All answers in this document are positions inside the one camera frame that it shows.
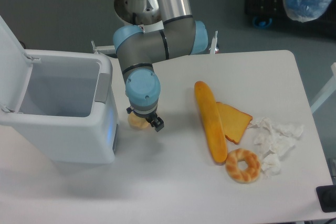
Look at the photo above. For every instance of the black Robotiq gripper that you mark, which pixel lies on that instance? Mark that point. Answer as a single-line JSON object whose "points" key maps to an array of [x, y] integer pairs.
{"points": [[150, 115]]}

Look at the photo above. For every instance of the round pale bread roll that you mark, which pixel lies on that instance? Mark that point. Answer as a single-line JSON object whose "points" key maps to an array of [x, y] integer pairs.
{"points": [[137, 122]]}

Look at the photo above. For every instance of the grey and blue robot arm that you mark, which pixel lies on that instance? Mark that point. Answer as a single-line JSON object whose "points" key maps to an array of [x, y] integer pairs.
{"points": [[153, 31]]}

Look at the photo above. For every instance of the long orange baguette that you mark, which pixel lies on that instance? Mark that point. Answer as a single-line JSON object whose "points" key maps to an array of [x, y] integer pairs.
{"points": [[211, 121]]}

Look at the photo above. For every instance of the orange toast slice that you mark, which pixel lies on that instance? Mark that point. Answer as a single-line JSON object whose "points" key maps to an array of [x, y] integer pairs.
{"points": [[234, 122]]}

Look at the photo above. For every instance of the white open trash bin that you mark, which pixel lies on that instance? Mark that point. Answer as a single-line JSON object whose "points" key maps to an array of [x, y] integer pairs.
{"points": [[61, 102]]}

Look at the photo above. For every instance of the crumpled white tissue paper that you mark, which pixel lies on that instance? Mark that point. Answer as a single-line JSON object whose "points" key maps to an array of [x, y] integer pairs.
{"points": [[273, 142]]}

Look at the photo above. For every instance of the black wheeled cart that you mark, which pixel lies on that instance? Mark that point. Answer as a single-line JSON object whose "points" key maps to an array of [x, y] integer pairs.
{"points": [[265, 11]]}

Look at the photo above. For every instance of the black device at table edge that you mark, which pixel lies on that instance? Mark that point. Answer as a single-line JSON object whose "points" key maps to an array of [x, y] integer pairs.
{"points": [[326, 197]]}

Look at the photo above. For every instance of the braided ring bread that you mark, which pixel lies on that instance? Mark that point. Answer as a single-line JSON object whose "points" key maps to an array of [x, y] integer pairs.
{"points": [[243, 166]]}

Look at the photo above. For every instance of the white frame at right edge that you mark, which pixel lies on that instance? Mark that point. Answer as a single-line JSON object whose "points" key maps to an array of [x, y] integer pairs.
{"points": [[325, 92]]}

